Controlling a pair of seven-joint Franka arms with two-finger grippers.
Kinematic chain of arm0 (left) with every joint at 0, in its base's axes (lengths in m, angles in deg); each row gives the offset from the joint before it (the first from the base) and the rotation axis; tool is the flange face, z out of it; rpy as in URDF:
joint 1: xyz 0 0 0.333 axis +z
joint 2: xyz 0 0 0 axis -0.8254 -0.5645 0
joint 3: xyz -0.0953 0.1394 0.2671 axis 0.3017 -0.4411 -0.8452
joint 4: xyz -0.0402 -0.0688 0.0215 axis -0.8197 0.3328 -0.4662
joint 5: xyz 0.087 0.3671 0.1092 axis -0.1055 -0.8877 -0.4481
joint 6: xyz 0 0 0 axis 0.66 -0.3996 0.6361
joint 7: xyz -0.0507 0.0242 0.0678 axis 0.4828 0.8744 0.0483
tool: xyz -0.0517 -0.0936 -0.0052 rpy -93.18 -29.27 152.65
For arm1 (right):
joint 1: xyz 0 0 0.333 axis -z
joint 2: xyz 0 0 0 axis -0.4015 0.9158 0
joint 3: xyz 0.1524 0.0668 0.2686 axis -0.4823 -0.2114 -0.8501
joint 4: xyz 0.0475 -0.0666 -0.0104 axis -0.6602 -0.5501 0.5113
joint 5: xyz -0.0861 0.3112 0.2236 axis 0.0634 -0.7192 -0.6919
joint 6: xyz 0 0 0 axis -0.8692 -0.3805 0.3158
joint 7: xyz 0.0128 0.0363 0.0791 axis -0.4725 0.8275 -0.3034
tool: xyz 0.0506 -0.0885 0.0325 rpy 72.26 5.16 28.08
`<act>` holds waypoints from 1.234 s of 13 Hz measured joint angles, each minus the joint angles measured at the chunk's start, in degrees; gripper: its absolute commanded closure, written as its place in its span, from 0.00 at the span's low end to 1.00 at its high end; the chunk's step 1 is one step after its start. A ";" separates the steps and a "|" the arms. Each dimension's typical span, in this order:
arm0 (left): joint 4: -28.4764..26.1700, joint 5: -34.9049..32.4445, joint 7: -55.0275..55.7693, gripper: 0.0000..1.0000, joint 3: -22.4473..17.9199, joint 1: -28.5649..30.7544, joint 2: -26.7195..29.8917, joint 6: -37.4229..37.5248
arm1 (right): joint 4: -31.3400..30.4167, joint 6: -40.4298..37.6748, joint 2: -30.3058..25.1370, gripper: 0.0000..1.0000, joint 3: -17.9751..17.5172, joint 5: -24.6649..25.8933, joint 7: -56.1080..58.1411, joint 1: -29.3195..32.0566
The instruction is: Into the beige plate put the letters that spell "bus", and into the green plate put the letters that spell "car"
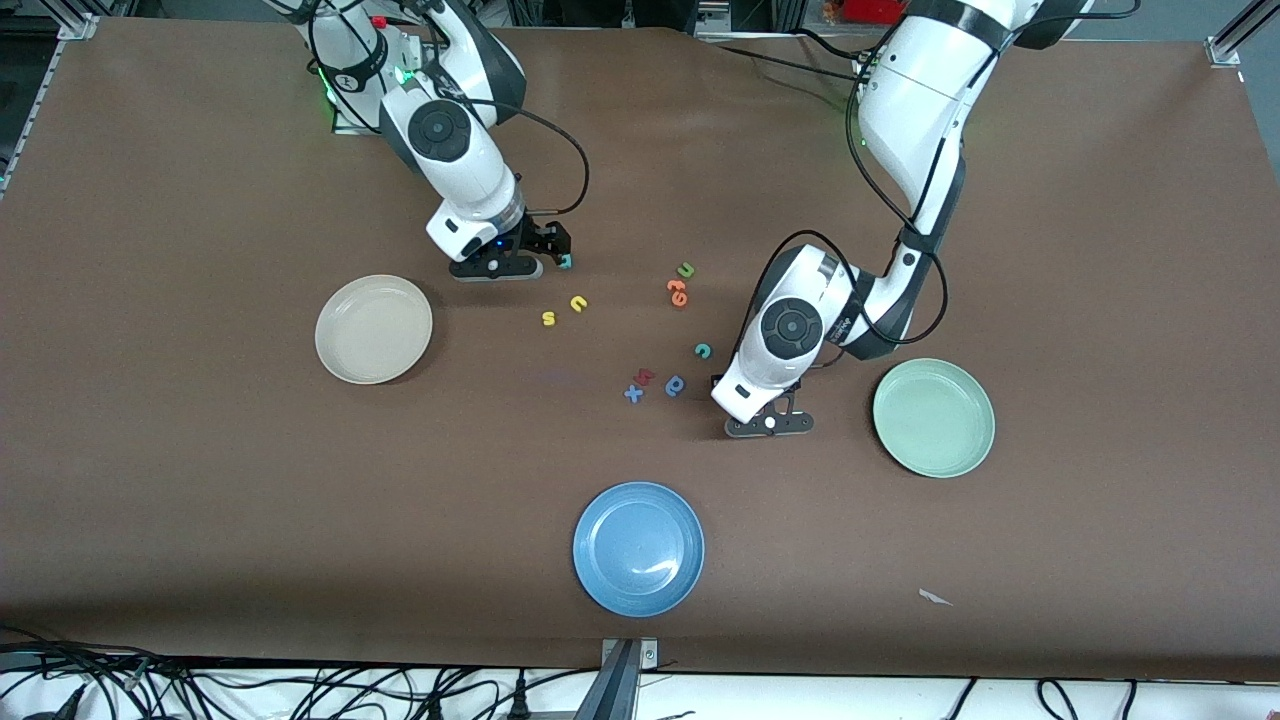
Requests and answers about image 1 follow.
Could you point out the blue foam letter a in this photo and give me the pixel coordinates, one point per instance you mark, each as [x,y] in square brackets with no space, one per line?
[680,387]

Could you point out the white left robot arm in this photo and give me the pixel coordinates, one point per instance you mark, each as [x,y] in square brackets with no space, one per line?
[930,80]

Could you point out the dark aluminium profile beam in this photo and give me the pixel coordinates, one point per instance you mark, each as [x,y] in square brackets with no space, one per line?
[612,690]

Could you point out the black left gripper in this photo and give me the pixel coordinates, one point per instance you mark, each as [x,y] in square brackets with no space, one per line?
[716,380]

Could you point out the light green plate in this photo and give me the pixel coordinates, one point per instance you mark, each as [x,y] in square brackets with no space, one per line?
[935,418]

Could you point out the blue plate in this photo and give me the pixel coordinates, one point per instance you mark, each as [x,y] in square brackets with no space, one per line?
[638,548]

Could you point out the beige brown plate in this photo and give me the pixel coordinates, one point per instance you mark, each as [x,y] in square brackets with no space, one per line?
[372,330]

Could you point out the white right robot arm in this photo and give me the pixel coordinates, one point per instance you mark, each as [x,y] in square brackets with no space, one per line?
[450,150]

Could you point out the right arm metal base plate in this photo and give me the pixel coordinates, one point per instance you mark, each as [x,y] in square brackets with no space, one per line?
[350,128]

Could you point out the white paper scrap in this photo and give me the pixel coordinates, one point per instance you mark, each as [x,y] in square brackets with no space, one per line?
[933,597]

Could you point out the red box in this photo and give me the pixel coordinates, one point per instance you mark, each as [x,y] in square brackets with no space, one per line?
[860,10]

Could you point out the silver corner bracket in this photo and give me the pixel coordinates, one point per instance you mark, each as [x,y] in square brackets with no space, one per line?
[648,655]

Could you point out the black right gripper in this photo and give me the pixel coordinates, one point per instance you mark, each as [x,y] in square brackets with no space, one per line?
[533,239]

